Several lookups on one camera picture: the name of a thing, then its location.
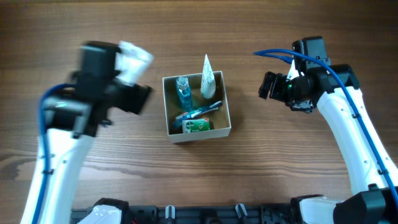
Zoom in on small blue item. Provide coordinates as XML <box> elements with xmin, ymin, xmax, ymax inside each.
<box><xmin>172</xmin><ymin>101</ymin><xmax>222</xmax><ymax>129</ymax></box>

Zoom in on blue liquid bottle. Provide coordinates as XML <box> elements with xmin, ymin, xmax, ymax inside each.
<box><xmin>175</xmin><ymin>76</ymin><xmax>193</xmax><ymax>111</ymax></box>

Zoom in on green soap packet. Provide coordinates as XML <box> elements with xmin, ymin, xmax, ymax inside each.
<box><xmin>182</xmin><ymin>118</ymin><xmax>211</xmax><ymax>133</ymax></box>

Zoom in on white lotion tube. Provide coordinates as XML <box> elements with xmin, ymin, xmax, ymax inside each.
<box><xmin>200</xmin><ymin>55</ymin><xmax>216</xmax><ymax>99</ymax></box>

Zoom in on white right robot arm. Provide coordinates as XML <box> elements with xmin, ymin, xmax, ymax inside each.
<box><xmin>258</xmin><ymin>36</ymin><xmax>397</xmax><ymax>223</ymax></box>

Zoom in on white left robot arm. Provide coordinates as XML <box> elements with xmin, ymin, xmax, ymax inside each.
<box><xmin>21</xmin><ymin>41</ymin><xmax>154</xmax><ymax>223</ymax></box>

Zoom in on white cardboard box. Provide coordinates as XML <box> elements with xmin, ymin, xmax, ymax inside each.
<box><xmin>162</xmin><ymin>71</ymin><xmax>231</xmax><ymax>143</ymax></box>

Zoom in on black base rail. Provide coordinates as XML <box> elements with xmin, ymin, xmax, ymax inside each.
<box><xmin>71</xmin><ymin>198</ymin><xmax>312</xmax><ymax>224</ymax></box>

